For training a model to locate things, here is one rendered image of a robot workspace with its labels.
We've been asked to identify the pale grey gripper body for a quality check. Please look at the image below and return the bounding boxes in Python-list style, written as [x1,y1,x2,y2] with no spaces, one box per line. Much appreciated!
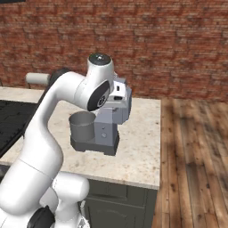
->
[102,99,127,110]

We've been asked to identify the grey stand mixer head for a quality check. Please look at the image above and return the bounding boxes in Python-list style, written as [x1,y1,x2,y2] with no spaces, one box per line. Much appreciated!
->
[111,77,134,124]

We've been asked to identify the grey metal mixer bowl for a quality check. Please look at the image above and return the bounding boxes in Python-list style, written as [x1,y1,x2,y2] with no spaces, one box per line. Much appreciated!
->
[68,110,98,143]

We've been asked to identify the white cylinder roll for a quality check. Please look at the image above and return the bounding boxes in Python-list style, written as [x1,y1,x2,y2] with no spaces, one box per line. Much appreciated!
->
[25,72,52,86]

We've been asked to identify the dark green cupboard drawer front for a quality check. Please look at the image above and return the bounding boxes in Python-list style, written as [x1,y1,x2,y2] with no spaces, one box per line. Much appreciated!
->
[87,178,148,200]

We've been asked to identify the black hob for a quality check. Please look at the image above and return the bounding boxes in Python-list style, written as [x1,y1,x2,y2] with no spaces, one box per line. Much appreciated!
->
[0,99,40,159]

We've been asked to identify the dark green cupboard door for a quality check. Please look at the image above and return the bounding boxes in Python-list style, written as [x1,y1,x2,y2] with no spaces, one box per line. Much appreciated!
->
[78,196,151,228]

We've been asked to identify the dark overhead cabinet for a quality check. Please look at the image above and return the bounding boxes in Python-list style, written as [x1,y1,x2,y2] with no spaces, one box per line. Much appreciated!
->
[0,0,27,4]

